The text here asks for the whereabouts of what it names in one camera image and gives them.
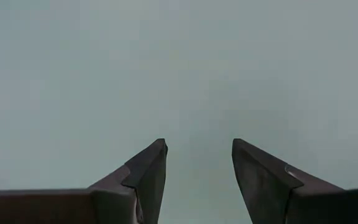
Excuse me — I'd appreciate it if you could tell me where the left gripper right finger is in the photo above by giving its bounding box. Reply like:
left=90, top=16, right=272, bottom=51
left=231, top=138, right=358, bottom=224

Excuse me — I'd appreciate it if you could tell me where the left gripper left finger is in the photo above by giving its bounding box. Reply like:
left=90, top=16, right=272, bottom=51
left=0, top=138, right=169, bottom=224

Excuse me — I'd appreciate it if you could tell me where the teal table mat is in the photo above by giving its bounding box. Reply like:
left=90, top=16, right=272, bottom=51
left=0, top=0, right=358, bottom=224

